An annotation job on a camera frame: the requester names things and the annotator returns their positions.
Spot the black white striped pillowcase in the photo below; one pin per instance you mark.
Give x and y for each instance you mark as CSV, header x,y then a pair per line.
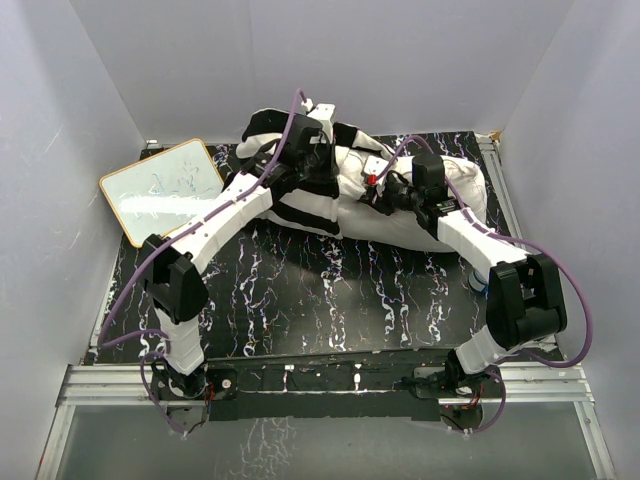
x,y
306,211

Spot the yellow framed whiteboard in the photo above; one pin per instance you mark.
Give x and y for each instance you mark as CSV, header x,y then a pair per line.
x,y
164,191

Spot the white pillow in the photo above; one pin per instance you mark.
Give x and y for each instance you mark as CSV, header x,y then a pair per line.
x,y
362,222

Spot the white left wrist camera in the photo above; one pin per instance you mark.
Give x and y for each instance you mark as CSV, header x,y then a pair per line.
x,y
321,111

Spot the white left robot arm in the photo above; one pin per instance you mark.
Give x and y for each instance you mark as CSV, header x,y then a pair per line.
x,y
174,278

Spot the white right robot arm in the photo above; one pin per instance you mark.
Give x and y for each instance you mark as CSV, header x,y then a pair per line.
x,y
525,301

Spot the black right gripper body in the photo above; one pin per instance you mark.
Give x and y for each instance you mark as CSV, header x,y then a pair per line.
x,y
389,195

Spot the aluminium table frame rail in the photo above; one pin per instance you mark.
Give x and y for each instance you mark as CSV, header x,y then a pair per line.
x,y
328,420

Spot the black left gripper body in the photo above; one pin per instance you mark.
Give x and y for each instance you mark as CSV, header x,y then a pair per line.
x,y
321,166

